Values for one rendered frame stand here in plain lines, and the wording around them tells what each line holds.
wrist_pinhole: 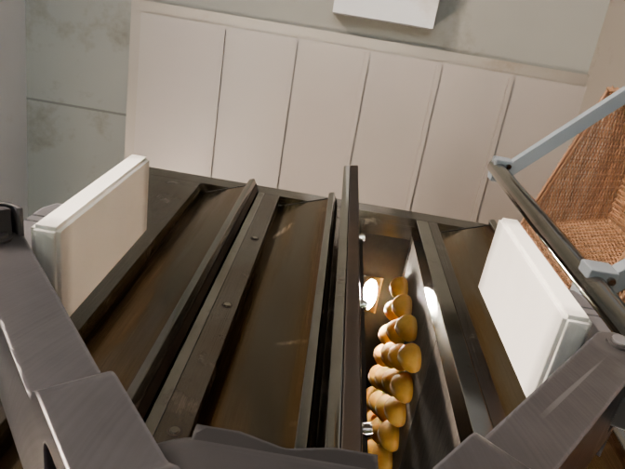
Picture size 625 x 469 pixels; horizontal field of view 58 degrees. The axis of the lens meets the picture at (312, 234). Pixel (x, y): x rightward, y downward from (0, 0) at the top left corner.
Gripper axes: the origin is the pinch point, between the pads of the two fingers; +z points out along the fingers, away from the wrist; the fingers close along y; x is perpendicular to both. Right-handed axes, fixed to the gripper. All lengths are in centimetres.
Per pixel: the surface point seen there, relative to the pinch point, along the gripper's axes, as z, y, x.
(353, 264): 82, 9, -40
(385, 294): 154, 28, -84
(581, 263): 45, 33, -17
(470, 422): 59, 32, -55
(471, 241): 143, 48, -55
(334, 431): 36, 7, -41
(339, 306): 66, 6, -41
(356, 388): 44, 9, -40
